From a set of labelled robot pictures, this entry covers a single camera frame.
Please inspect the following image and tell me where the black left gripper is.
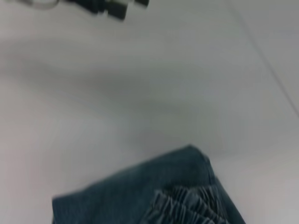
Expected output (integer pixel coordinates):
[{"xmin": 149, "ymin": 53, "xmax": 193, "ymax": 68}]
[{"xmin": 66, "ymin": 0, "xmax": 150, "ymax": 21}]

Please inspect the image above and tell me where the blue denim shorts basketball print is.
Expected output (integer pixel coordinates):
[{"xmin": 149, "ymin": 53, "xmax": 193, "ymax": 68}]
[{"xmin": 51, "ymin": 144, "xmax": 246, "ymax": 224}]

